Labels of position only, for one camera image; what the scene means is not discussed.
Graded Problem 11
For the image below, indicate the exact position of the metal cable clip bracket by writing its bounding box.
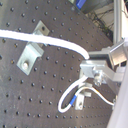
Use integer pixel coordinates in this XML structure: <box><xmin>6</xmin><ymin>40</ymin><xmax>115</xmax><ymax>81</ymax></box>
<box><xmin>17</xmin><ymin>21</ymin><xmax>50</xmax><ymax>75</ymax></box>

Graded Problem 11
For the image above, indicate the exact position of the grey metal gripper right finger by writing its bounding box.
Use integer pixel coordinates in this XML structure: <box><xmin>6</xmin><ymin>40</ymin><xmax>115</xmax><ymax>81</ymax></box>
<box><xmin>110</xmin><ymin>40</ymin><xmax>128</xmax><ymax>66</ymax></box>

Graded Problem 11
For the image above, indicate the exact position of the blue box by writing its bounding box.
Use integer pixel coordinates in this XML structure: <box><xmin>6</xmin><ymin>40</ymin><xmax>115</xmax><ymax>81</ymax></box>
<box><xmin>76</xmin><ymin>0</ymin><xmax>87</xmax><ymax>10</ymax></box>

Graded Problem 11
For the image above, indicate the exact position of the aluminium frame post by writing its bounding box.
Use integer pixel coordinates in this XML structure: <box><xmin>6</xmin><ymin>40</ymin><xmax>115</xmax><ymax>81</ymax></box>
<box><xmin>113</xmin><ymin>0</ymin><xmax>128</xmax><ymax>43</ymax></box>

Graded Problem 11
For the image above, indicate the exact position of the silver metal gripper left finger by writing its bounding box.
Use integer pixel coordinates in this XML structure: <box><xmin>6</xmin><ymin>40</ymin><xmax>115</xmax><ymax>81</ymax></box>
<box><xmin>80</xmin><ymin>50</ymin><xmax>123</xmax><ymax>84</ymax></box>

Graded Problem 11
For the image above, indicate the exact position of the thick white cable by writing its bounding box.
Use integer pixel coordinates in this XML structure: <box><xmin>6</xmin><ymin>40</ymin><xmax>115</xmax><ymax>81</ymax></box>
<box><xmin>0</xmin><ymin>29</ymin><xmax>91</xmax><ymax>61</ymax></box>

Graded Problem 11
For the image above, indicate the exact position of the small metal bracket blue connector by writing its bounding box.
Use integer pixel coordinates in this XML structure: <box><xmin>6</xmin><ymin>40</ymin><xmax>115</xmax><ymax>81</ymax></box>
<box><xmin>75</xmin><ymin>91</ymin><xmax>91</xmax><ymax>110</ymax></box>

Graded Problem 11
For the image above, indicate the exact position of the thin white wire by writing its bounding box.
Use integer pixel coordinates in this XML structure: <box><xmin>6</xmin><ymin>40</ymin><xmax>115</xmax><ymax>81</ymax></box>
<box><xmin>57</xmin><ymin>75</ymin><xmax>116</xmax><ymax>114</ymax></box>

